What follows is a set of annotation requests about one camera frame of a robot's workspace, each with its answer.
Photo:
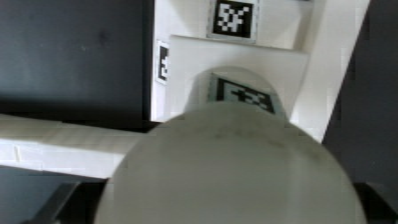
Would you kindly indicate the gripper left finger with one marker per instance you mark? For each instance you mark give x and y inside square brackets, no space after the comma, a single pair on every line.
[46,215]

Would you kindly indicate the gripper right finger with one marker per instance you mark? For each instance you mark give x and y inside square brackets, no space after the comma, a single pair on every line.
[378,200]

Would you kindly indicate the white lamp bulb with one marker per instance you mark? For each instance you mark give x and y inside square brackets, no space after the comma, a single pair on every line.
[227,167]

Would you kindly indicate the white U-shaped fence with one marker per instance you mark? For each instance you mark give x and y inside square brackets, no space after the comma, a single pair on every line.
[73,149]

